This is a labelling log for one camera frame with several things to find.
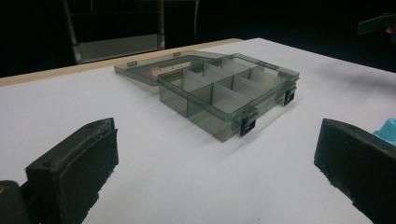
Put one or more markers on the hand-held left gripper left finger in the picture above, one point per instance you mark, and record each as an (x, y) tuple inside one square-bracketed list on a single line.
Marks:
[(74, 168)]

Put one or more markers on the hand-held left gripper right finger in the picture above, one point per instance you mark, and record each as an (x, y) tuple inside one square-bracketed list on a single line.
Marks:
[(358, 158)]

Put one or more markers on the metal stand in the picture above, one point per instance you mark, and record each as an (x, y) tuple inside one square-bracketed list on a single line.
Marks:
[(118, 34)]

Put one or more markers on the blue plastic object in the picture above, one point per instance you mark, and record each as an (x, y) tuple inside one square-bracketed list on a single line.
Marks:
[(387, 131)]

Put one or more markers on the grey transparent compartment box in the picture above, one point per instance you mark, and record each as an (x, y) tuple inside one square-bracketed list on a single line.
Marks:
[(218, 90)]

